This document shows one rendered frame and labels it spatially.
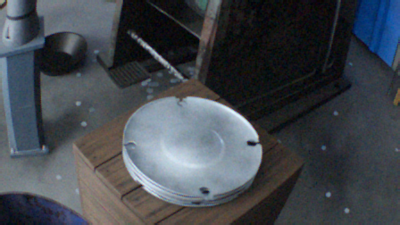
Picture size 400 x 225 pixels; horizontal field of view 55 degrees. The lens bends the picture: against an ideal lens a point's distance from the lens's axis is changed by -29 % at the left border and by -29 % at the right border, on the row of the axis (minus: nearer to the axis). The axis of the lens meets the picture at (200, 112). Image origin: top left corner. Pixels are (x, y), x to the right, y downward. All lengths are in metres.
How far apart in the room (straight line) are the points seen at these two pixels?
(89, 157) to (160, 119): 0.20
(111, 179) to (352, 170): 1.00
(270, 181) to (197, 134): 0.19
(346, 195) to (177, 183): 0.81
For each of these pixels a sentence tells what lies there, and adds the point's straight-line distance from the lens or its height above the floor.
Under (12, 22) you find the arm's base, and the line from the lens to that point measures 1.27.
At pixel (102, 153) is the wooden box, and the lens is 1.09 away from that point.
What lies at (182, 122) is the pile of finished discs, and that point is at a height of 0.39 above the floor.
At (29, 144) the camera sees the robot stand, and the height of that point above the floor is 0.05.
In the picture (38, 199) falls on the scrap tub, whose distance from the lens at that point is 0.84.
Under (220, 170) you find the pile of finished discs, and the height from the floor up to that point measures 0.39.
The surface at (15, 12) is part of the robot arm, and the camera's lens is 1.25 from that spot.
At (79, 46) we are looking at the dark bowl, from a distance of 1.97.
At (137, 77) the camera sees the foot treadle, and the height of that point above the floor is 0.16.
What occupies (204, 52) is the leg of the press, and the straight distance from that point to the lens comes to 1.38.
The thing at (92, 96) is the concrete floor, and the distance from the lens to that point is 1.77.
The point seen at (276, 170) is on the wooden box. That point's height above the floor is 0.35.
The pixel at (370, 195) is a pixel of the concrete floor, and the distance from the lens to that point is 1.71.
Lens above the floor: 1.13
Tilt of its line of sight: 40 degrees down
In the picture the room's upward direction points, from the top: 12 degrees clockwise
